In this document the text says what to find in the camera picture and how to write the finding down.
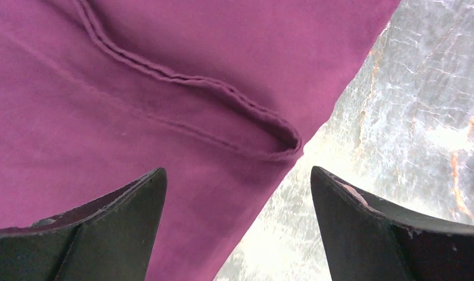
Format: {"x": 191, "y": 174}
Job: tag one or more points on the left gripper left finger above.
{"x": 109, "y": 238}

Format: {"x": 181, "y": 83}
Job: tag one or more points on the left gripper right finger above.
{"x": 366, "y": 237}

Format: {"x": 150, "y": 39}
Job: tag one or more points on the purple cloth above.
{"x": 222, "y": 94}

